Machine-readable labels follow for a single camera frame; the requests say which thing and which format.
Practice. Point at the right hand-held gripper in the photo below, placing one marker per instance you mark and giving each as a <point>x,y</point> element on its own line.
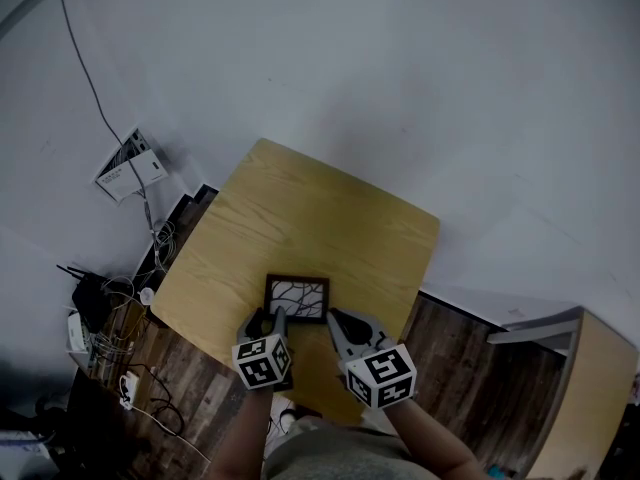
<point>382,375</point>

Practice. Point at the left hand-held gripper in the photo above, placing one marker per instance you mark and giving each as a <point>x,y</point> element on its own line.
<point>262,363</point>

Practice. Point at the person's right forearm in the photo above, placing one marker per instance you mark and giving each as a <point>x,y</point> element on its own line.
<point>440,448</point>

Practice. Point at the person's left forearm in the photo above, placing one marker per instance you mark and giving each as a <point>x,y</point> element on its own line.
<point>247,433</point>

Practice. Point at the person's white shoe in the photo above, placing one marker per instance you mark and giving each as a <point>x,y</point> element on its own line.
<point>288,418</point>

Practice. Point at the small white round device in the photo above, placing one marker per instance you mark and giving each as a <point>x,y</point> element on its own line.
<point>147,296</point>

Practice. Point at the person's grey shirt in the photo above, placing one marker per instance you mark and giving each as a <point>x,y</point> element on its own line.
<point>345,455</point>

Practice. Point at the white power strip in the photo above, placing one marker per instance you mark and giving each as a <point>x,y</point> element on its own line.
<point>128,390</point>

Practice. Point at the black router with antennas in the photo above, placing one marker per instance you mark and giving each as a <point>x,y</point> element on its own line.
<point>90,295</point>

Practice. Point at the white modem box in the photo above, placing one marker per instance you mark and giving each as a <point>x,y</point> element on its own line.
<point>77,333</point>

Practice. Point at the large black object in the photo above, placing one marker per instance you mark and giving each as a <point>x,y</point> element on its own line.
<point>85,433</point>

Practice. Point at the grey-framed wooden table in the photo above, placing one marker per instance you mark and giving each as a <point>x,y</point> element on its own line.
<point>595,398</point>

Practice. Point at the white wall network box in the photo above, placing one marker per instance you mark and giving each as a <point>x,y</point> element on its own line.
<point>145,165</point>

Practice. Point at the grey wall trim strip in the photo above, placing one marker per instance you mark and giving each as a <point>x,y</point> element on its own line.
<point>25,8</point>

